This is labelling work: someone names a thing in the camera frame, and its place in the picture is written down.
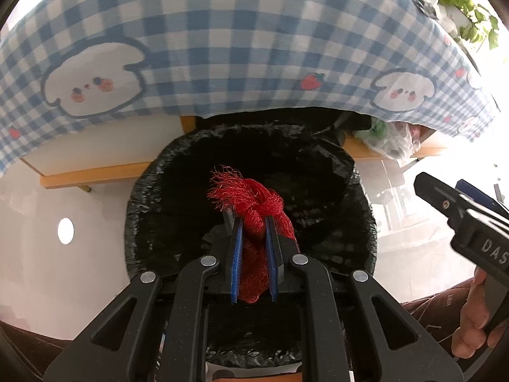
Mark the person's right hand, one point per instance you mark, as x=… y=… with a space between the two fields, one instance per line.
x=471 y=314

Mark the clear bag with green contents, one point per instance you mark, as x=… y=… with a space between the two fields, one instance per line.
x=397 y=139

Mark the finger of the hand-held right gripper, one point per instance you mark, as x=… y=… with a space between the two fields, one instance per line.
x=437 y=195
x=477 y=199

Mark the red mesh bag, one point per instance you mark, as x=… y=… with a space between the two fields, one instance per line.
x=258 y=203

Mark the black lined trash bin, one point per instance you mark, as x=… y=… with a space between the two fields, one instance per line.
x=179 y=191

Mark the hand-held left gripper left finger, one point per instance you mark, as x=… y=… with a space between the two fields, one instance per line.
x=237 y=262

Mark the person's brown trouser leg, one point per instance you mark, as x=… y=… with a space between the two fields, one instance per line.
x=429 y=312

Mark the blue checked printed tablecloth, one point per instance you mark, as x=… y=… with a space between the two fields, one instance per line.
x=238 y=47

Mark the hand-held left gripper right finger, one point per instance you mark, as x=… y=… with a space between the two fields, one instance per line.
x=271 y=262

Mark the wooden table frame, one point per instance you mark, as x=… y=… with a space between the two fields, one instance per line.
x=99 y=175

